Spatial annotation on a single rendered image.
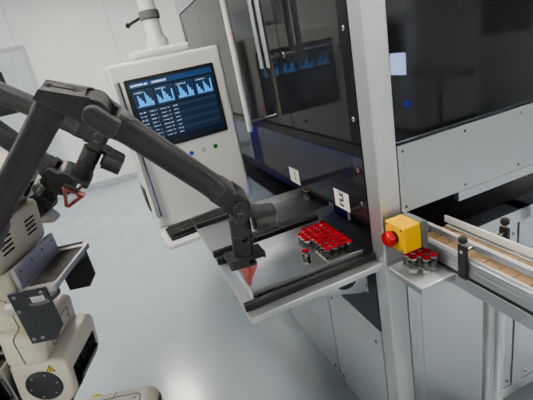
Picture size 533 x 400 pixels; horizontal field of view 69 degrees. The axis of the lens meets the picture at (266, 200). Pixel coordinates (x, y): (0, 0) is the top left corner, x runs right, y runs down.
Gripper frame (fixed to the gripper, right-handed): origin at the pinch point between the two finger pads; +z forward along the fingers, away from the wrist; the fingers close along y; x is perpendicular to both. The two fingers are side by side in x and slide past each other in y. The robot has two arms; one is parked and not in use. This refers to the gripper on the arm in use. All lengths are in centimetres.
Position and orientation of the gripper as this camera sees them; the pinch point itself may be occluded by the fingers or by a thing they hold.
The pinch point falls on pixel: (248, 282)
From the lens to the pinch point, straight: 109.0
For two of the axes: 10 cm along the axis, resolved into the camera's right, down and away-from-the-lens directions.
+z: 1.2, 9.3, 3.3
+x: -3.5, -2.8, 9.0
